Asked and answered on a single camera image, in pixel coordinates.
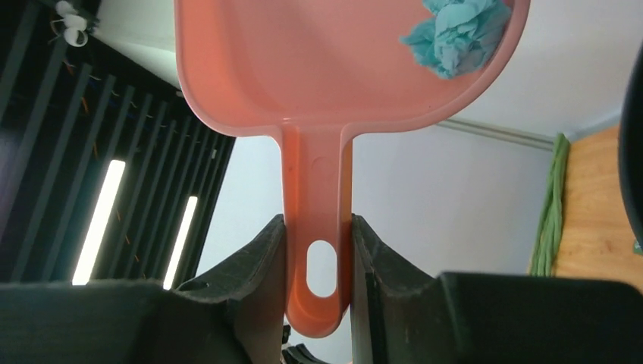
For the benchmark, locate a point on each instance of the black trash bin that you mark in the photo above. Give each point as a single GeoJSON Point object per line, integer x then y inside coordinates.
{"type": "Point", "coordinates": [630, 150]}

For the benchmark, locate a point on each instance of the pink plastic dustpan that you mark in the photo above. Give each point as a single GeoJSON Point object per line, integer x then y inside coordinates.
{"type": "Point", "coordinates": [313, 75]}

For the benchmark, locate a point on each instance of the green long beans bunch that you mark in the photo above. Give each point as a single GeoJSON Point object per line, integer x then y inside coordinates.
{"type": "Point", "coordinates": [550, 225]}

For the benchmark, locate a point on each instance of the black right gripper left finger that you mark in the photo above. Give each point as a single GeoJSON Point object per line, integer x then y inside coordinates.
{"type": "Point", "coordinates": [232, 313]}

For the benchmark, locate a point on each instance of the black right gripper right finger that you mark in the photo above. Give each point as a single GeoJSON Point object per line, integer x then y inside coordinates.
{"type": "Point", "coordinates": [399, 314]}

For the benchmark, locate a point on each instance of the blue paper scrap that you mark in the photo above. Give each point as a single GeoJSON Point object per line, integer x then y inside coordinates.
{"type": "Point", "coordinates": [460, 36]}

